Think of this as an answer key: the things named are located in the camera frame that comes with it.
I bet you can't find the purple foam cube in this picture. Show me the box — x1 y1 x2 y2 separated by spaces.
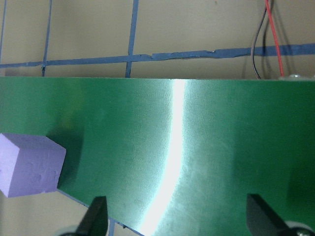
0 132 67 199

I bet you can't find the green conveyor belt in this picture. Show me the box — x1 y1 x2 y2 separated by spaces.
0 75 315 236

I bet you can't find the dark thin wire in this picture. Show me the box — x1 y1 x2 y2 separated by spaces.
251 0 270 80

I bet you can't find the red wire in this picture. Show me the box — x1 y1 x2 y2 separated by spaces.
264 0 285 77

